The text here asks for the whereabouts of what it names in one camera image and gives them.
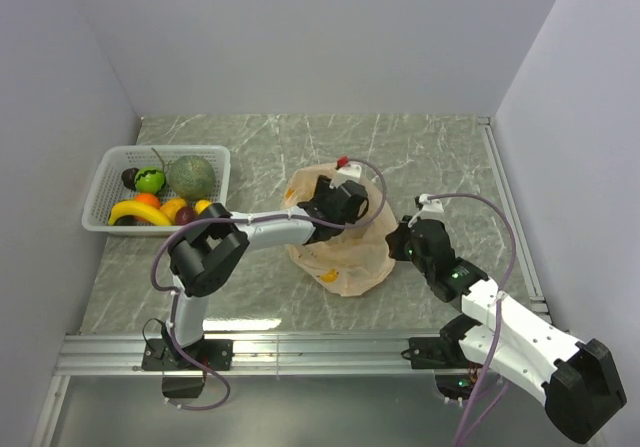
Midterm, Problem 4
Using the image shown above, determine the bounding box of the orange translucent plastic bag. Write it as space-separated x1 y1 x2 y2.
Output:
282 164 397 297

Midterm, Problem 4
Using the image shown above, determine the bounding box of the orange fruit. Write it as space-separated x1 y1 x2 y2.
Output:
134 193 162 209

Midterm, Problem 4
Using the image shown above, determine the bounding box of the yellow banana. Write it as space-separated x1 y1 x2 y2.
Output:
108 200 173 227

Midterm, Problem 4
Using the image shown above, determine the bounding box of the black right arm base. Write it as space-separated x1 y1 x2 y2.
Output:
400 314 480 406

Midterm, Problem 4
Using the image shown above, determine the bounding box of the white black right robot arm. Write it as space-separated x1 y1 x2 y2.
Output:
386 216 627 444

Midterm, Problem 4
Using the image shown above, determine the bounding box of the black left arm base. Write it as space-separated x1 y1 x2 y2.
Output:
141 318 233 404

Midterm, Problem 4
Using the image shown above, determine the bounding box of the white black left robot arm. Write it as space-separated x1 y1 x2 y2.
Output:
165 176 369 369

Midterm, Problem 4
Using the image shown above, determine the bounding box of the dark brown round fruit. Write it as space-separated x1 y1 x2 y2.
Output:
121 168 139 191

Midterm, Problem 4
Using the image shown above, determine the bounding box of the small yellow lemon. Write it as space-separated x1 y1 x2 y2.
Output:
194 199 212 215

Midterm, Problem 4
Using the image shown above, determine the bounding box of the netted green melon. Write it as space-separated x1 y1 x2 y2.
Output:
167 155 216 201

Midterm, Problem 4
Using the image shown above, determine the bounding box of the dark purple plum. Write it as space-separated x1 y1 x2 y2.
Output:
174 206 197 226

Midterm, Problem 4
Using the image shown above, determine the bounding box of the yellow mango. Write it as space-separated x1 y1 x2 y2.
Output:
160 198 188 223

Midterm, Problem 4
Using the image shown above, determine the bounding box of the bright green watermelon toy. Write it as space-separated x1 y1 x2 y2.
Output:
136 167 166 195

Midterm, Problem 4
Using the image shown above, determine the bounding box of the dark green avocado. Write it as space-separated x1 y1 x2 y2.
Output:
114 216 136 227

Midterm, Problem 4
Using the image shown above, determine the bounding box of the white plastic basket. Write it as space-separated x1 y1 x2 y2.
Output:
81 145 231 236

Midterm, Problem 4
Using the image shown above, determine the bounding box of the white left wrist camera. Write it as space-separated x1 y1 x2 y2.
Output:
331 156 362 188

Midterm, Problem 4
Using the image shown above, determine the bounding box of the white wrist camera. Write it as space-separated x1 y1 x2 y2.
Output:
409 194 444 225
331 156 362 188

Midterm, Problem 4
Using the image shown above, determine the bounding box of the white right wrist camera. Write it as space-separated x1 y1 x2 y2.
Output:
409 194 444 225

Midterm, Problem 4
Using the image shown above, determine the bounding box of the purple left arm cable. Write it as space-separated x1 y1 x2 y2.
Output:
151 157 387 412

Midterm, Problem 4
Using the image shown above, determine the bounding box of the white edge rail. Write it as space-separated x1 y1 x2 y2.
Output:
477 117 550 322

